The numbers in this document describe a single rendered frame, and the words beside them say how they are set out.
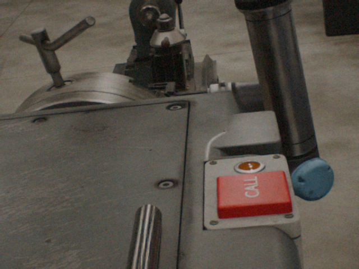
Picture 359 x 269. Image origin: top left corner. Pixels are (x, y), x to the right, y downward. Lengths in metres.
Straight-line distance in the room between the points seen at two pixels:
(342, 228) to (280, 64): 1.98
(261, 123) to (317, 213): 2.46
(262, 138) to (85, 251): 0.25
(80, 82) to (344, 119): 3.22
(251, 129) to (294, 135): 0.47
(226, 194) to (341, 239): 2.45
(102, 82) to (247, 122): 0.33
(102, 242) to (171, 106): 0.31
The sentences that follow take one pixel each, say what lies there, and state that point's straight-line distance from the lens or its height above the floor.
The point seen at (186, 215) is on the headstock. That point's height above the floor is 1.26.
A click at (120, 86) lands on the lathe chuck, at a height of 1.23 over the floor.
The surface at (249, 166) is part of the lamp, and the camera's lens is 0.69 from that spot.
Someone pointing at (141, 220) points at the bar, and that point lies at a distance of 0.58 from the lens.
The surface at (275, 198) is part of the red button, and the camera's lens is 0.61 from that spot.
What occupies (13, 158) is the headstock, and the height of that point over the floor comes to 1.25.
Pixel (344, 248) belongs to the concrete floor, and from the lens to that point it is 3.00.
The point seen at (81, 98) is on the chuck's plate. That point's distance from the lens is 1.02.
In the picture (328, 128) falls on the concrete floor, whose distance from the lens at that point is 4.11.
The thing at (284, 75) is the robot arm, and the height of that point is 1.17.
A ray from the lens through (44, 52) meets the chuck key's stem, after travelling 1.08.
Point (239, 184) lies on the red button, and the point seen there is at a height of 1.27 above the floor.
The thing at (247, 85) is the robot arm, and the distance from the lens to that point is 1.37.
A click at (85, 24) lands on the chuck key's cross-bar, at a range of 0.86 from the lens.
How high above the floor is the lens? 1.55
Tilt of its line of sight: 22 degrees down
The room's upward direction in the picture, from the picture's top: 7 degrees counter-clockwise
